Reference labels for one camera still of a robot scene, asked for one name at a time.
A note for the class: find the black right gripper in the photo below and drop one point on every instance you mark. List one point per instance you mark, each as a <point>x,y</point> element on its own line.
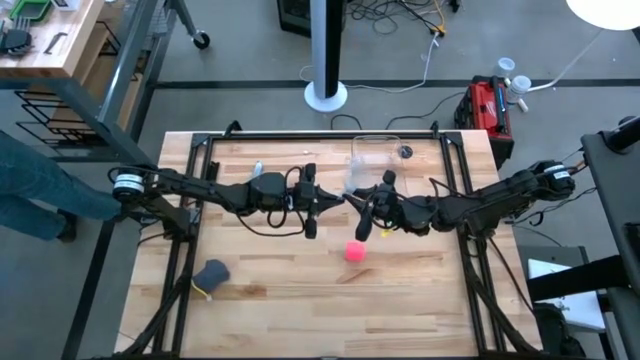
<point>363,230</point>

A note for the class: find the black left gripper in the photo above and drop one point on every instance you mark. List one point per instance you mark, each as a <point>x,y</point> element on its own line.
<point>311,227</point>

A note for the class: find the pink elastic bandage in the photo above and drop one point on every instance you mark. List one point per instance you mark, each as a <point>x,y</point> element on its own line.
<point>355,251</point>

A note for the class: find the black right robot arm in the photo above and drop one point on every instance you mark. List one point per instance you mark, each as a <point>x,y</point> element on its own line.
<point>500,192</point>

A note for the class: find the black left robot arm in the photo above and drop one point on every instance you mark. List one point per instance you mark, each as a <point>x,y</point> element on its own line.
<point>200,187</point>

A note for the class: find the clear plastic bin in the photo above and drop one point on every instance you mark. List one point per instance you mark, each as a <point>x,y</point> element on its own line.
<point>380,150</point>

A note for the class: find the black round table grommet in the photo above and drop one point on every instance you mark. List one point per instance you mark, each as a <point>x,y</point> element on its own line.
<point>406,151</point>

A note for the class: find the red black tool bag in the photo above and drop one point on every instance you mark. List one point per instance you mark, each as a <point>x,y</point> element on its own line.
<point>482,107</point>

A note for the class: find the black equipment case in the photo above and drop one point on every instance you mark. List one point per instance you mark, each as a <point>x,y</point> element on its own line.
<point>295,17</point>

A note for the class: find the white plastic jar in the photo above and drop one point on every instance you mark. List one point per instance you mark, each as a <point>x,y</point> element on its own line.
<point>505,67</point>
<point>519,89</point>

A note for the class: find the black caster wheel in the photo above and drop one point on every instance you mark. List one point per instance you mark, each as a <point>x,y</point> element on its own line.
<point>201,40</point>

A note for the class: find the white flat board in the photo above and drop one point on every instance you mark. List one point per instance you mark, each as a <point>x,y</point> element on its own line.
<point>580,312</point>

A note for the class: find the dark grey metal stand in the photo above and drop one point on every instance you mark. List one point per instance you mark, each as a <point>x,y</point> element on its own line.
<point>615,200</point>

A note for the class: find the person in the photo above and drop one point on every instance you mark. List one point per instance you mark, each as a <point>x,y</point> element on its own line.
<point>40,185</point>

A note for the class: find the white round lamp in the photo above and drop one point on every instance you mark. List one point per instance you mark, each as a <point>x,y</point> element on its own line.
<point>605,12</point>

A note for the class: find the wooden workbench grey steel legs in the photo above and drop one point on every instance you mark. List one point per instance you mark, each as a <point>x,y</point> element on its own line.
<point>60,55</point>

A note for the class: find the small white box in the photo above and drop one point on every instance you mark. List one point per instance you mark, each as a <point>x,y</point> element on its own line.
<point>65,4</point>

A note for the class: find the black hex key set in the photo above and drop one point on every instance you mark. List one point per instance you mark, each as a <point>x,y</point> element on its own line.
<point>15,40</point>

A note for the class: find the green plastic tray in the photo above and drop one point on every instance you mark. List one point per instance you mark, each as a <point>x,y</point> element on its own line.
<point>31,10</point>

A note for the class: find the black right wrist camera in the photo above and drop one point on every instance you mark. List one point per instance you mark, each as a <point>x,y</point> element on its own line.
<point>389,202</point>

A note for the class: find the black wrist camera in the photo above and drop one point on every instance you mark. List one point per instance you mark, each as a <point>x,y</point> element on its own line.
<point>389,202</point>
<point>302,195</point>

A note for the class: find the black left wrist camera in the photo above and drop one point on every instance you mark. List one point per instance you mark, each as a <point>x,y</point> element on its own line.
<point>302,195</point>

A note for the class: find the black frame clamp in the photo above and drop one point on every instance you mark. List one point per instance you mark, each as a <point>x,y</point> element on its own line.
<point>434,127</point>
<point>233,127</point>

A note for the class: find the black flat bracket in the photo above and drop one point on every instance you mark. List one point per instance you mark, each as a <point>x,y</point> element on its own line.
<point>212,170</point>

